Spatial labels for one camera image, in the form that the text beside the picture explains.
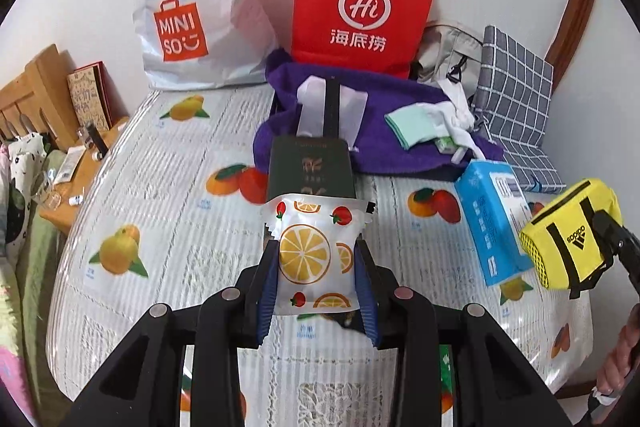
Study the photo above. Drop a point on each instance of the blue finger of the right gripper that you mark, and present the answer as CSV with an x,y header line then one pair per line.
x,y
616,241

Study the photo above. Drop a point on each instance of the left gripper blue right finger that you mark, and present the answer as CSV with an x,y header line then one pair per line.
x,y
462,353

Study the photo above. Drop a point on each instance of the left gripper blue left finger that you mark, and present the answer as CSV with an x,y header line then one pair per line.
x,y
139,383

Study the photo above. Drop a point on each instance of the fruit print wipes packet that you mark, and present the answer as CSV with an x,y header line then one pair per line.
x,y
316,238

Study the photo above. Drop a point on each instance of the yellow Adidas pouch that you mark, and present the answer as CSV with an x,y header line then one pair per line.
x,y
566,253

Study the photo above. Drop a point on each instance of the black watch strap long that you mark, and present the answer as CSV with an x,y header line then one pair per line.
x,y
331,109

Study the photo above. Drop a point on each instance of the white and mint sock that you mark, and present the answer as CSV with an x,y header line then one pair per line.
x,y
418,123

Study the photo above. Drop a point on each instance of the white sponge block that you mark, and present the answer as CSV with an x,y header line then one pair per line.
x,y
310,98

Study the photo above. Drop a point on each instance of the green snack sachet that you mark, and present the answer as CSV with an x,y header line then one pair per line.
x,y
446,380

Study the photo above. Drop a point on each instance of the white tissue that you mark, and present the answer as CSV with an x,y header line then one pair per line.
x,y
459,120

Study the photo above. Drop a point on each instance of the person's right hand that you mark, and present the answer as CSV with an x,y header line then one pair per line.
x,y
611,375

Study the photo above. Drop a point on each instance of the dark green gold box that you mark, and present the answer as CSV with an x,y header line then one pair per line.
x,y
313,166

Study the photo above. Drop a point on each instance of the blue tissue box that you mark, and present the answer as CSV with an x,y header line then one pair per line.
x,y
497,211

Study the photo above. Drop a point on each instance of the grey checked folded cushion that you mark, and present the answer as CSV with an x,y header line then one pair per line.
x,y
512,104

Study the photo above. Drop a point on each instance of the wooden bedside table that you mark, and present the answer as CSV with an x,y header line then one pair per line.
x,y
57,209

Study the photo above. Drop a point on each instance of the patterned hardcover book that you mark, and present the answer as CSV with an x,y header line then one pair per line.
x,y
89,97

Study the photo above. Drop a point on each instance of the white Miniso plastic bag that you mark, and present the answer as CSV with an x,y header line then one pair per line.
x,y
203,44

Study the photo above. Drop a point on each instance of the beige canvas bag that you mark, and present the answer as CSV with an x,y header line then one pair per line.
x,y
450,51

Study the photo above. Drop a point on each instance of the panda print bedding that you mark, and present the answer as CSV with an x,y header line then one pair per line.
x,y
30,250

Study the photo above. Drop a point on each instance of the red paper shopping bag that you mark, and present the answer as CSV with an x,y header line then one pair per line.
x,y
373,35

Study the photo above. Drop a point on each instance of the brown wooden door frame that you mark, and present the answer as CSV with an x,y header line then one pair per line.
x,y
572,26

